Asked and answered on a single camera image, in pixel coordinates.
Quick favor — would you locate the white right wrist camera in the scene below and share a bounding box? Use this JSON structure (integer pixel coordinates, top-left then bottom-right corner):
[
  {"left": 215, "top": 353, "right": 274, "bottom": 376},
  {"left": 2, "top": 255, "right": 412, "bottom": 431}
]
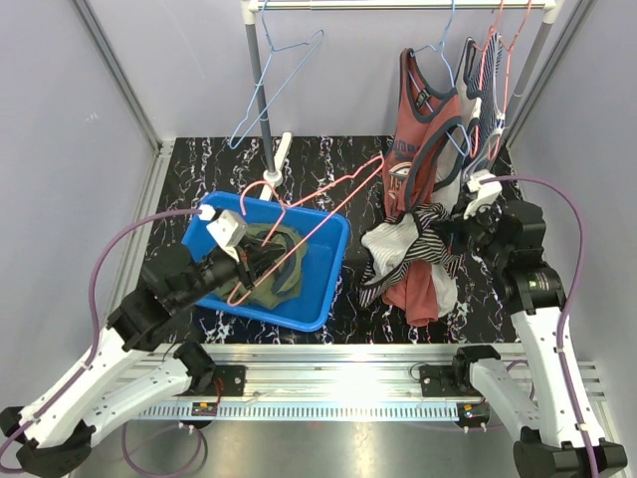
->
[{"left": 464, "top": 169, "right": 502, "bottom": 219}]

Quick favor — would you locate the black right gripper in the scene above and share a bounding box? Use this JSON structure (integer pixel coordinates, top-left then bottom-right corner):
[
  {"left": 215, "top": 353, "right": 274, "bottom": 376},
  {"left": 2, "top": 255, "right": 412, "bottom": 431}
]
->
[{"left": 431, "top": 198, "right": 511, "bottom": 268}]

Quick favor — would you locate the grey clothes rack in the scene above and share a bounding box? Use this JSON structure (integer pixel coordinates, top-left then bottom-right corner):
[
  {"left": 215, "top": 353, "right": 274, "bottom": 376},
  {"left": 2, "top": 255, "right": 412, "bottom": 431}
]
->
[{"left": 240, "top": 0, "right": 568, "bottom": 200}]

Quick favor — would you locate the navy striped tank top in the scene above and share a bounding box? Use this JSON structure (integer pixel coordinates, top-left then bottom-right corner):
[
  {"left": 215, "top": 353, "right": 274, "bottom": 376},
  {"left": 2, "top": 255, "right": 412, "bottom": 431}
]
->
[{"left": 462, "top": 33, "right": 506, "bottom": 182}]

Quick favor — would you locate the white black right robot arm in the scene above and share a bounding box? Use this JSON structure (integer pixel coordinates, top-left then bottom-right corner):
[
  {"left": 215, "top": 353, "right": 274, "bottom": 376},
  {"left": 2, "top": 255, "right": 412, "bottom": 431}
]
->
[{"left": 434, "top": 200, "right": 628, "bottom": 477}]

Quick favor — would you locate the black white striped tank top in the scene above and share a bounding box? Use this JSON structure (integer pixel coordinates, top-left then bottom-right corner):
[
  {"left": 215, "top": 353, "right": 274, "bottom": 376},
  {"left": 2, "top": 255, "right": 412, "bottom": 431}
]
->
[{"left": 357, "top": 203, "right": 462, "bottom": 307}]

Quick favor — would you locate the green graphic tank top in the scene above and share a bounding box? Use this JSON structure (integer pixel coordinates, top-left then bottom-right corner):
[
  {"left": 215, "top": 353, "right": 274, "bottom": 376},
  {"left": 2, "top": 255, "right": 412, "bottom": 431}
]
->
[{"left": 245, "top": 225, "right": 308, "bottom": 310}]

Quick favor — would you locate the pink hanger at right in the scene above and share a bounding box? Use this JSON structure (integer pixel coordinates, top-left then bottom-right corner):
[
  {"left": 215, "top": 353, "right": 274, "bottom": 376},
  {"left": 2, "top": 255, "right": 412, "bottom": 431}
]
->
[{"left": 471, "top": 1, "right": 532, "bottom": 163}]

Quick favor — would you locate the red graphic tank top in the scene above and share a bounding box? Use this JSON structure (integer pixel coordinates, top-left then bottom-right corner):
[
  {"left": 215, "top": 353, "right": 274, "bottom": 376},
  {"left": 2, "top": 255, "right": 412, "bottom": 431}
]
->
[{"left": 382, "top": 48, "right": 461, "bottom": 327}]

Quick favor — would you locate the light blue wire hanger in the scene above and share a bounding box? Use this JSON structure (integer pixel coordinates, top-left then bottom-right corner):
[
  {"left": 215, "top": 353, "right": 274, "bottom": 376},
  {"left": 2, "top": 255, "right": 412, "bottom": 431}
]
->
[{"left": 228, "top": 0, "right": 325, "bottom": 149}]

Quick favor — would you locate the blue plastic bin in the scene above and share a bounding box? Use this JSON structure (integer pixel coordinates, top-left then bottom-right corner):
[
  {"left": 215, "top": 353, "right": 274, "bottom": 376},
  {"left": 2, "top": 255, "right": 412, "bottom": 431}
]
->
[{"left": 182, "top": 191, "right": 350, "bottom": 333}]

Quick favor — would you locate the blue hanger under red top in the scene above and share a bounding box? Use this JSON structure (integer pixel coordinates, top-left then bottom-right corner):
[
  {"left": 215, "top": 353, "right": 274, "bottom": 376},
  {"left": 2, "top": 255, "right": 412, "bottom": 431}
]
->
[{"left": 411, "top": 0, "right": 470, "bottom": 158}]

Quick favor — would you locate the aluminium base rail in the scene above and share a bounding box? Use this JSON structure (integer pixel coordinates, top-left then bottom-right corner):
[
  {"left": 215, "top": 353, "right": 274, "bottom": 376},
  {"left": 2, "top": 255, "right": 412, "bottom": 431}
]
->
[{"left": 99, "top": 343, "right": 613, "bottom": 434}]

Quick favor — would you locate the white navy trimmed tank top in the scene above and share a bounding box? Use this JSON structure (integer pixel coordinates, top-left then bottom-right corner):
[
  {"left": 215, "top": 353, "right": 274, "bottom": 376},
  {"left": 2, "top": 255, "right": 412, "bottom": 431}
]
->
[{"left": 432, "top": 37, "right": 483, "bottom": 319}]

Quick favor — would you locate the pink wire hanger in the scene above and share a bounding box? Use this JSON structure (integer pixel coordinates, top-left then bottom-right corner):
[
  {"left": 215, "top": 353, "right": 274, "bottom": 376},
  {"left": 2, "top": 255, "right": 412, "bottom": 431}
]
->
[{"left": 226, "top": 153, "right": 387, "bottom": 307}]

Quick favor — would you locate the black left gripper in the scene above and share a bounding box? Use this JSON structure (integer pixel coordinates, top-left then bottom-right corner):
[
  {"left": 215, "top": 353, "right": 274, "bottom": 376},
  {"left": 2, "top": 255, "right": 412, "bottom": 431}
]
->
[{"left": 176, "top": 236, "right": 287, "bottom": 310}]

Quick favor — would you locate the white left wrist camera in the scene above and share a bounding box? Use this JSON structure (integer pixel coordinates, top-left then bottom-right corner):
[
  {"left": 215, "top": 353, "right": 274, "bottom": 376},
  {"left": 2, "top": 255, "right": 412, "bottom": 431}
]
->
[{"left": 199, "top": 204, "right": 247, "bottom": 248}]

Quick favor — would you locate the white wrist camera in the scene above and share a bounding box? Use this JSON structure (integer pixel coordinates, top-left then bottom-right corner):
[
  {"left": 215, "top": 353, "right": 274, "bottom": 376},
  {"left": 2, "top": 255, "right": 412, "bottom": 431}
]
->
[
  {"left": 199, "top": 204, "right": 247, "bottom": 248},
  {"left": 464, "top": 169, "right": 502, "bottom": 219}
]

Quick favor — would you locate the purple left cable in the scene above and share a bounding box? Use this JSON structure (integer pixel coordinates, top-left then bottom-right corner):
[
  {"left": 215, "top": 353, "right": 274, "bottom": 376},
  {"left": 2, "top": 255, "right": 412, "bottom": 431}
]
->
[{"left": 0, "top": 208, "right": 208, "bottom": 474}]

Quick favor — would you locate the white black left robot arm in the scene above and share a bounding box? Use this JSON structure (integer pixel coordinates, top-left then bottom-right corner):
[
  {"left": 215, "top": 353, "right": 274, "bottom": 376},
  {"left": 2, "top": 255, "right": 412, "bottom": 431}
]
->
[{"left": 1, "top": 239, "right": 286, "bottom": 477}]

